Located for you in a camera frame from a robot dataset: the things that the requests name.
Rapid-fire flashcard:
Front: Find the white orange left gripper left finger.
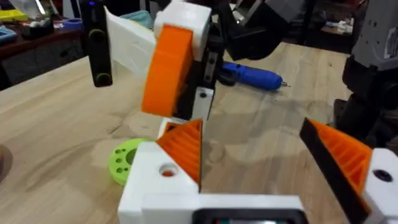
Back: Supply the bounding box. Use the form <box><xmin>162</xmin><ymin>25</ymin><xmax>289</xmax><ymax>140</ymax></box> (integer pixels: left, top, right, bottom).
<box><xmin>117</xmin><ymin>119</ymin><xmax>203</xmax><ymax>224</ymax></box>

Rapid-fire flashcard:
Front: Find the white orange left gripper right finger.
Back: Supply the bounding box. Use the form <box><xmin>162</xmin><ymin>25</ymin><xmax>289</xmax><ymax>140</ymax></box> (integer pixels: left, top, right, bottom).
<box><xmin>299</xmin><ymin>117</ymin><xmax>398</xmax><ymax>224</ymax></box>

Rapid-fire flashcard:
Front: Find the blue electric screwdriver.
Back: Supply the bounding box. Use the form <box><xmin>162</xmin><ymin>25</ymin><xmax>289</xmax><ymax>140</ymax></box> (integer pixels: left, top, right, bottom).
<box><xmin>218</xmin><ymin>61</ymin><xmax>292</xmax><ymax>92</ymax></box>

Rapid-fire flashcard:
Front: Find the green disc with holes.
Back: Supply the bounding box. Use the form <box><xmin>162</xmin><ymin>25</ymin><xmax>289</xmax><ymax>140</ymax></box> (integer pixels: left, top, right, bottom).
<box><xmin>107</xmin><ymin>138</ymin><xmax>154</xmax><ymax>187</ymax></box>

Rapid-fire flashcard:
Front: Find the teal cloth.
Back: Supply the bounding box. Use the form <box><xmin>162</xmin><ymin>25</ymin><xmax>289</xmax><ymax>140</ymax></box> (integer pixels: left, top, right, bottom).
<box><xmin>119</xmin><ymin>9</ymin><xmax>154</xmax><ymax>29</ymax></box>

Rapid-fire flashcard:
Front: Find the black upright bar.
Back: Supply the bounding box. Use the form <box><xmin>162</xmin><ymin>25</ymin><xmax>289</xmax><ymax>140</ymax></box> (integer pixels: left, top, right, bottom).
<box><xmin>78</xmin><ymin>0</ymin><xmax>114</xmax><ymax>88</ymax></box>

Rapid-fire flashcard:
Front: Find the blue tape roll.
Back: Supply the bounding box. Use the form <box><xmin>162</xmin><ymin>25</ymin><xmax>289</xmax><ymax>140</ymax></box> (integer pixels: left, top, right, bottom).
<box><xmin>62</xmin><ymin>17</ymin><xmax>83</xmax><ymax>31</ymax></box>

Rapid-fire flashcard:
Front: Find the small white parts heap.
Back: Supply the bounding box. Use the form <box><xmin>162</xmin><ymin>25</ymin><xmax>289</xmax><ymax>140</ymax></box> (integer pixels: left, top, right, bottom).
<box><xmin>336</xmin><ymin>18</ymin><xmax>356</xmax><ymax>35</ymax></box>

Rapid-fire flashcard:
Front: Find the dark brown side table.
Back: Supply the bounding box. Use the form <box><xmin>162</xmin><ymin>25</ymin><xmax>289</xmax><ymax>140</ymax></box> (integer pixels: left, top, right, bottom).
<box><xmin>0</xmin><ymin>28</ymin><xmax>85</xmax><ymax>91</ymax></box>

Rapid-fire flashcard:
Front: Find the yellow box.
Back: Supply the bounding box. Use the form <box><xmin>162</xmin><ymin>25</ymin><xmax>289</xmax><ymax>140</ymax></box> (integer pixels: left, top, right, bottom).
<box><xmin>0</xmin><ymin>9</ymin><xmax>29</xmax><ymax>23</ymax></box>

